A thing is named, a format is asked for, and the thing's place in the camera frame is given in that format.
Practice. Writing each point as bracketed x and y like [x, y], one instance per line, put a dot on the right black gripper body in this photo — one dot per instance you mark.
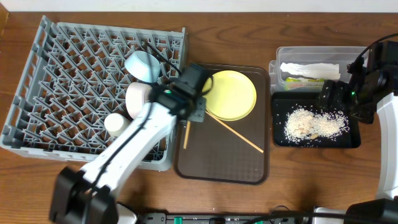
[341, 96]

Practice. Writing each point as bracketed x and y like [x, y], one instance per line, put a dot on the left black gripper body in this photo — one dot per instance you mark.
[199, 109]

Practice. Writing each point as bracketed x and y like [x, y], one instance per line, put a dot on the wooden chopstick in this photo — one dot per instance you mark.
[186, 136]
[235, 132]

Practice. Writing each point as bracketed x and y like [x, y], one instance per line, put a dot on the yellow round plate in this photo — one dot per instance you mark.
[230, 95]

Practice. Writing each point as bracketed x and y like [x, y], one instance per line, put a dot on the green orange snack wrapper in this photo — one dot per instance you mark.
[306, 80]

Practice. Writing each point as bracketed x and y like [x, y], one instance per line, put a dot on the pink white small plate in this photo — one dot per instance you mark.
[136, 96]

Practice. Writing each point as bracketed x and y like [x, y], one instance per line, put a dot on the light blue bowl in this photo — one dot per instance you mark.
[143, 66]

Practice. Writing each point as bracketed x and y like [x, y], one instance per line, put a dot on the white paper cup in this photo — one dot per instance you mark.
[116, 124]

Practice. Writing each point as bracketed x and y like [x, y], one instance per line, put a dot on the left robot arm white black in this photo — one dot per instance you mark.
[89, 195]

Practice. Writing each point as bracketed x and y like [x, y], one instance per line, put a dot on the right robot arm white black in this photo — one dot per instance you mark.
[372, 92]

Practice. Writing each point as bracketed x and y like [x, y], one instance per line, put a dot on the clear plastic waste bin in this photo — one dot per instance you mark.
[341, 55]

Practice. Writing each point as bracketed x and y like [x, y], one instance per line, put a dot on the grey plastic dishwasher rack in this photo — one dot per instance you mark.
[73, 78]

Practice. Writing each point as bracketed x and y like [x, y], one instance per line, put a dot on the white crumpled tissue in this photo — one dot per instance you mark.
[326, 71]

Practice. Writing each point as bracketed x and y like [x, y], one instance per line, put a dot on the brown plastic serving tray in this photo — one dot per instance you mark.
[216, 154]

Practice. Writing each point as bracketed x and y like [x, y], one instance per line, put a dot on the spilled rice pile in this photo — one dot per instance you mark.
[304, 124]

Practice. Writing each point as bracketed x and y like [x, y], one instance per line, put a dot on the black rectangular tray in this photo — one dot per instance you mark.
[285, 103]

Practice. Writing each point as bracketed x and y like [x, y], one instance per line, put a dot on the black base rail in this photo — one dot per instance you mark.
[164, 217]

